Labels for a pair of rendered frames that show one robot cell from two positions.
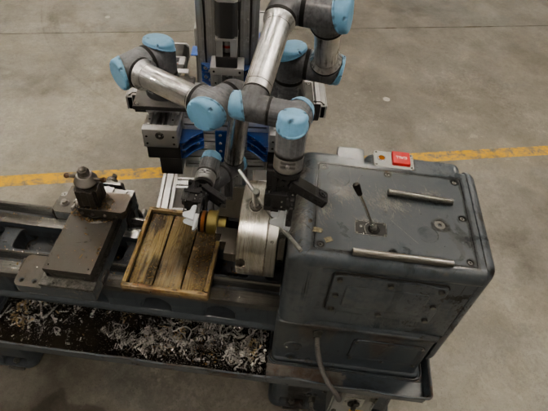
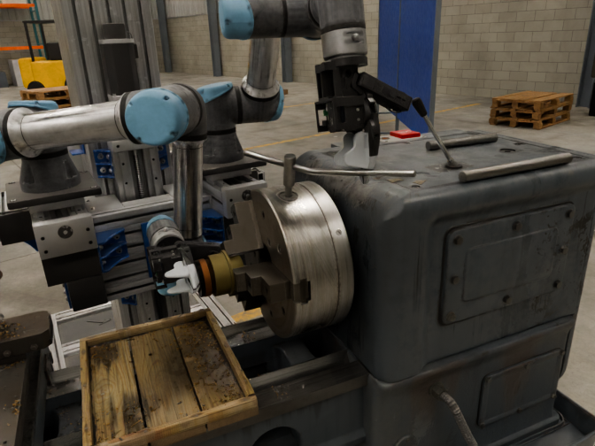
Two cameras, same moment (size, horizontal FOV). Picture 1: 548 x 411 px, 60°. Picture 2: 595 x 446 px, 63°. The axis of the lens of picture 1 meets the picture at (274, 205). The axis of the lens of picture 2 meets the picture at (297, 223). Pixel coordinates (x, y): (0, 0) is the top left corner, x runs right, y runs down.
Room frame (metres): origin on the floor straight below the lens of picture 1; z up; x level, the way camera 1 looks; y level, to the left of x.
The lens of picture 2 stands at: (0.13, 0.42, 1.53)
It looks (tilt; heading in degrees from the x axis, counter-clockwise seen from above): 21 degrees down; 335
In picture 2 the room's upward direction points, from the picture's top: 2 degrees counter-clockwise
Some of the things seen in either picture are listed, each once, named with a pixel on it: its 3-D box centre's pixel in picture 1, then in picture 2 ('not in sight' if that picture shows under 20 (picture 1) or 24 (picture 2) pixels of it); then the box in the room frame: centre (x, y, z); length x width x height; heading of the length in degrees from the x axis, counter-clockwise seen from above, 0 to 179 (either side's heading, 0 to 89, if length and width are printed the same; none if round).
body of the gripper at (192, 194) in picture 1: (197, 196); (171, 260); (1.10, 0.27, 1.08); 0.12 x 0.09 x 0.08; 177
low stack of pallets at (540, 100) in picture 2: not in sight; (531, 109); (5.90, -6.64, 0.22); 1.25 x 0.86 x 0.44; 105
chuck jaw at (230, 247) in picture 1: (230, 245); (269, 283); (0.90, 0.13, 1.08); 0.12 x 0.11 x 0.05; 178
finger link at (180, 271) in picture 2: (191, 215); (180, 273); (1.00, 0.27, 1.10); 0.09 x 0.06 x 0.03; 177
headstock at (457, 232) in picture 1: (375, 241); (434, 230); (0.99, -0.35, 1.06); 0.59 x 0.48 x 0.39; 88
